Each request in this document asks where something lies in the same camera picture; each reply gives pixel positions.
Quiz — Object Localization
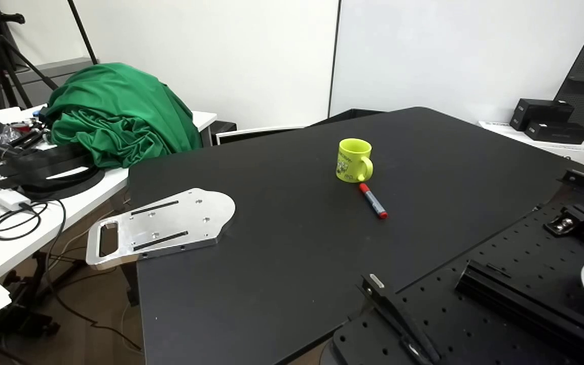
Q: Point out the yellow-green plastic cup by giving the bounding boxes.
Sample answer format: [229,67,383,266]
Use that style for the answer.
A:
[335,136,378,186]

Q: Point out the black bag with straps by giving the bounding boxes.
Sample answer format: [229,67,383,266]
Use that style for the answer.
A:
[0,142,108,201]

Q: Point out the black tripod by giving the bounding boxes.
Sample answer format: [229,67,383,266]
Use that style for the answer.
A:
[0,0,59,109]

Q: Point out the white desk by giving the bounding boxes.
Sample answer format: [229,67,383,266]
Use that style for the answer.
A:
[0,107,219,333]

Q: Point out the black perforated breadboard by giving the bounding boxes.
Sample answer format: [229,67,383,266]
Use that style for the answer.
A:
[331,195,584,365]

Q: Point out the flat black box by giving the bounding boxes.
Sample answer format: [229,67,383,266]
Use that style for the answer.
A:
[523,120,584,146]

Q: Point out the black clamp bar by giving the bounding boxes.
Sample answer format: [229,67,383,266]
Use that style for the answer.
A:
[360,270,444,365]

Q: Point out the blue marker with red caps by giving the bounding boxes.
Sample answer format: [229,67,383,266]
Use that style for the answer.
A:
[357,181,390,223]

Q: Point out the black aluminium rail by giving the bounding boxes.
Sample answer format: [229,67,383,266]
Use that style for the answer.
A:
[454,262,584,349]

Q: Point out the green cloth heap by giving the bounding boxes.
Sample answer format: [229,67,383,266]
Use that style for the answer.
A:
[39,61,203,169]

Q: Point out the silver metal mounting plate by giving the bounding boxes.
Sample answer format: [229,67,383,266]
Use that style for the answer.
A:
[83,186,237,271]

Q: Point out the tall black box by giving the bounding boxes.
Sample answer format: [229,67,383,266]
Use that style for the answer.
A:
[508,97,576,131]

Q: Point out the thin black pole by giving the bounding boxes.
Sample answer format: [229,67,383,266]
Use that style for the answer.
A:
[66,0,100,67]

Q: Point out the white side shelf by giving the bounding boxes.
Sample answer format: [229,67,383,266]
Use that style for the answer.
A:
[477,120,584,169]

